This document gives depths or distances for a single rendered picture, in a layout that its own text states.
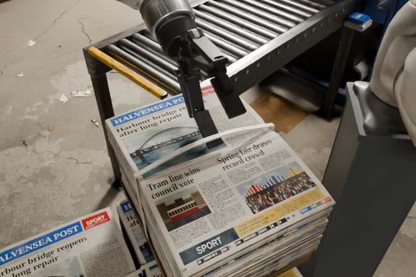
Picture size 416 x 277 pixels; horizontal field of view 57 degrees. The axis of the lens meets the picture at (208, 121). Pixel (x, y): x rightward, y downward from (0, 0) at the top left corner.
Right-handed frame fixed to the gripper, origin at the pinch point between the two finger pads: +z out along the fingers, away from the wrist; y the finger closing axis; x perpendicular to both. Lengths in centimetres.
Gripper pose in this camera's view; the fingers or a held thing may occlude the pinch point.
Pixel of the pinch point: (223, 126)
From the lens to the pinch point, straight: 65.0
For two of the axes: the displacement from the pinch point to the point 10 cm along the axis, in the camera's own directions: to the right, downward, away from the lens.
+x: -8.8, 3.2, -3.6
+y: -2.2, 3.9, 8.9
